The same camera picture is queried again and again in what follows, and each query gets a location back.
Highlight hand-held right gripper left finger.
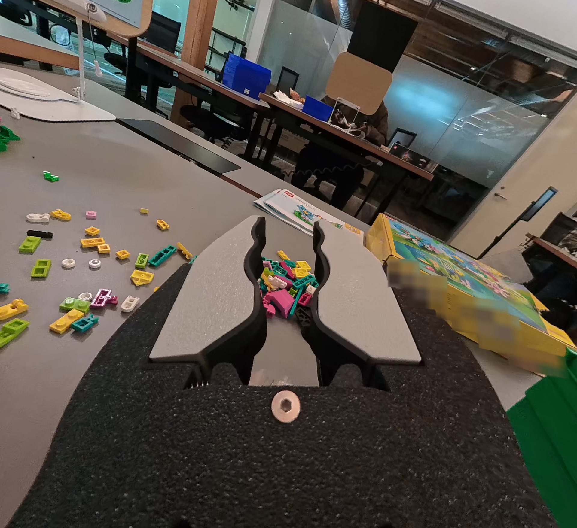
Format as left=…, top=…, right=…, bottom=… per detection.
left=149, top=215, right=271, bottom=386

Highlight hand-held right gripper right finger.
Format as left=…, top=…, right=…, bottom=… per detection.
left=301, top=219, right=423, bottom=389

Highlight small colourful lego pieces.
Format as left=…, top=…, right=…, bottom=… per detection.
left=0, top=168, right=322, bottom=350

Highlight yellow lego box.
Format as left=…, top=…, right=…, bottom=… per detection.
left=365, top=213, right=577, bottom=377

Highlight lego instruction booklet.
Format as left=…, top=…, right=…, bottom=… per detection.
left=255, top=189, right=366, bottom=237

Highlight long brown desk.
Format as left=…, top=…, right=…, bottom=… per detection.
left=260, top=91, right=435, bottom=218
left=125, top=37, right=271, bottom=159

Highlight black flat desk panel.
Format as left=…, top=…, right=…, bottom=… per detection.
left=118, top=118, right=242, bottom=175

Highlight small blue box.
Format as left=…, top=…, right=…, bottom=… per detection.
left=302, top=96, right=337, bottom=122

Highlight blue storage crate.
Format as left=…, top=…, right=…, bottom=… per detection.
left=221, top=53, right=272, bottom=101

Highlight white book stand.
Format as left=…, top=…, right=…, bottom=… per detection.
left=0, top=4, right=118, bottom=123

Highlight black office chair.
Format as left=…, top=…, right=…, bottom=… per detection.
left=136, top=12, right=183, bottom=87

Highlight wooden support post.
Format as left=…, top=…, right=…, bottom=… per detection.
left=170, top=0, right=230, bottom=125

